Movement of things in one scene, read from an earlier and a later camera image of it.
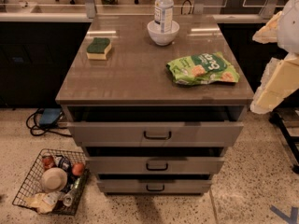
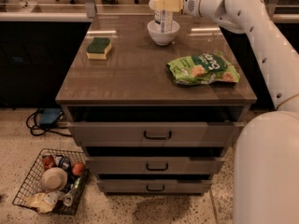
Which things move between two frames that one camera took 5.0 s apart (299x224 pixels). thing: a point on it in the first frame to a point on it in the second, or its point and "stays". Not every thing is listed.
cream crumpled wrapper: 42,203 stays
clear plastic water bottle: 163,9 stays
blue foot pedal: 49,115 stays
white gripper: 290,28 to 191,2
